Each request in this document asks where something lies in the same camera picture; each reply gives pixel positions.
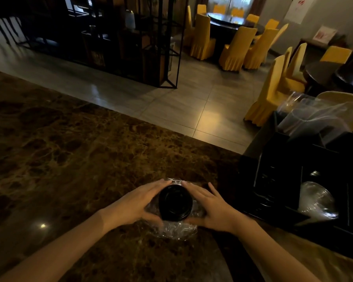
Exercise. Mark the person's left hand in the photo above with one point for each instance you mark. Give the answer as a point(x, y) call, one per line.
point(129, 205)

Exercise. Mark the person's right hand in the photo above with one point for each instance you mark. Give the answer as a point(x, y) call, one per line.
point(220, 211)

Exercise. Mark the stack of black lids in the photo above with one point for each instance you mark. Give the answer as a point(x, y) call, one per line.
point(175, 202)

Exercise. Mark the clear plastic bag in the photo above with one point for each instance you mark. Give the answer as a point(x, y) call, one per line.
point(173, 232)

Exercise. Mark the black compartment organizer tray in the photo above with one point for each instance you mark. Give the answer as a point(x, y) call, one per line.
point(282, 173)

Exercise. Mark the stack of clear dome lids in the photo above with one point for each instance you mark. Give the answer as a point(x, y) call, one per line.
point(317, 202)

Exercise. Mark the person's left forearm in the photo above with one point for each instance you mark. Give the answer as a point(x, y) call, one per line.
point(53, 255)

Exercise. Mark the person's right forearm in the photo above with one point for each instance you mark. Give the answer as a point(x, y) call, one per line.
point(276, 255)

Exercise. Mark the stack of clear cups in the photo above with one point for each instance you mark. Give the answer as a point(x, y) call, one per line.
point(315, 173)

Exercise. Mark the clear plastic sleeve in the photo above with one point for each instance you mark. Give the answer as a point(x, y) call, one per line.
point(311, 120)

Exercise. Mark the group of yellow covered chairs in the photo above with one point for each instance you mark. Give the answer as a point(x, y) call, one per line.
point(235, 49)
point(270, 88)

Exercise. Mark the black metal shelf divider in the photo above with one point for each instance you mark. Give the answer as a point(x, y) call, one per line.
point(120, 64)

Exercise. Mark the dark round dining table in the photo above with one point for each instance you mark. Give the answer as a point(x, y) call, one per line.
point(317, 73)
point(220, 38)

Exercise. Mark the white jar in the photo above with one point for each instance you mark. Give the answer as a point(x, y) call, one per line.
point(130, 20)

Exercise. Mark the dark side table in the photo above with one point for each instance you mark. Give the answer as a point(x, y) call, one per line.
point(309, 45)

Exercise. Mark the white and red sign card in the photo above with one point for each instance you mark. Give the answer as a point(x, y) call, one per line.
point(323, 35)

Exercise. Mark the tall bright window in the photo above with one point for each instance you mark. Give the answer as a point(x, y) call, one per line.
point(241, 1)

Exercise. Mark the white wall poster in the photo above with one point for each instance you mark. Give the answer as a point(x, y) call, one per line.
point(298, 8)

